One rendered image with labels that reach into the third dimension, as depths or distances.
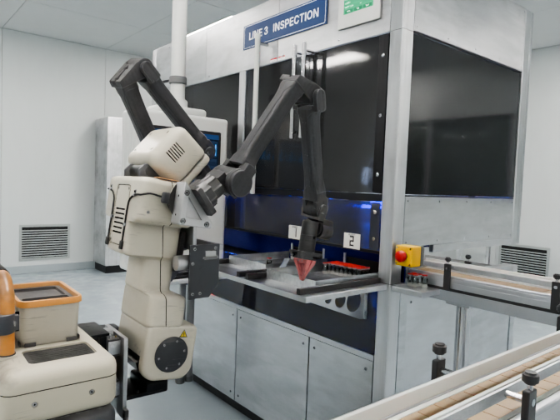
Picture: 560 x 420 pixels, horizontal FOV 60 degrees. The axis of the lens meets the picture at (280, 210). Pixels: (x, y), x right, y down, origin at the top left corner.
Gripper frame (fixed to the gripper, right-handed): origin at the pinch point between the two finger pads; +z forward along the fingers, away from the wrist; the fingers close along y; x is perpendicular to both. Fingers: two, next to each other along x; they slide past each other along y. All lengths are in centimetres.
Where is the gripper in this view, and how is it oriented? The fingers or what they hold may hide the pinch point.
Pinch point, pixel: (302, 277)
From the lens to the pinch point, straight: 168.3
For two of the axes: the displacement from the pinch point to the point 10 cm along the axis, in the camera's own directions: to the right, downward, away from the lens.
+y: 7.4, 1.6, 6.5
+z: -1.6, 9.9, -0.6
